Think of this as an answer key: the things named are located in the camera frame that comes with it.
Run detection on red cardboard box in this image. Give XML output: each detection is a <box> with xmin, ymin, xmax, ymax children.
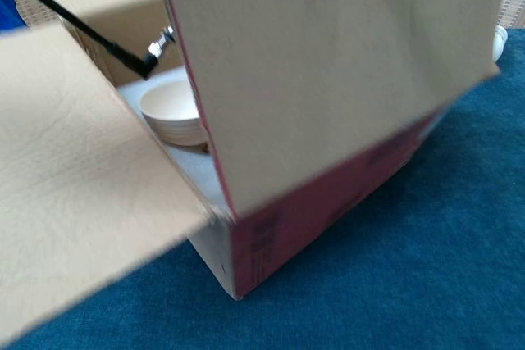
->
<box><xmin>0</xmin><ymin>0</ymin><xmax>501</xmax><ymax>347</ymax></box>

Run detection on white foam sheet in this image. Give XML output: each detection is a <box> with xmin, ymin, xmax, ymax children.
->
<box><xmin>117</xmin><ymin>66</ymin><xmax>235</xmax><ymax>214</ymax></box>

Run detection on beige bowl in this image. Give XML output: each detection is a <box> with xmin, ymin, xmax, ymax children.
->
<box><xmin>139</xmin><ymin>79</ymin><xmax>211</xmax><ymax>149</ymax></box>

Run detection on dark blue table carpet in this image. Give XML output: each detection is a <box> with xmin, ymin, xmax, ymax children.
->
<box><xmin>0</xmin><ymin>28</ymin><xmax>525</xmax><ymax>350</ymax></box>

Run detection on blue cloth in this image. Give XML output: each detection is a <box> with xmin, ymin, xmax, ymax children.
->
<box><xmin>0</xmin><ymin>0</ymin><xmax>26</xmax><ymax>32</ymax></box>

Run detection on black cable with metal connector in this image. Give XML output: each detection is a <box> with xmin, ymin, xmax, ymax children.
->
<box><xmin>0</xmin><ymin>0</ymin><xmax>176</xmax><ymax>80</ymax></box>

